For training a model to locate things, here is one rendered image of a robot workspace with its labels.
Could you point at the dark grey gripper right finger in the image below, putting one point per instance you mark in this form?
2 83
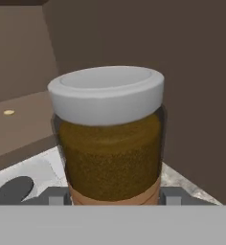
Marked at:
175 195

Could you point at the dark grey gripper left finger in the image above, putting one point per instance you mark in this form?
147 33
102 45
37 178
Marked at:
56 195

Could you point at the cinnamon jar with white lid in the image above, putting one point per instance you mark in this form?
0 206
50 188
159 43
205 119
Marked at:
110 153

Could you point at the brown wooden cabinet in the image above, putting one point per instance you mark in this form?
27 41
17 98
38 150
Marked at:
194 79

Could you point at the small yellow round peg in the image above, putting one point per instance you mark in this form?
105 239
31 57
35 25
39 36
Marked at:
9 112

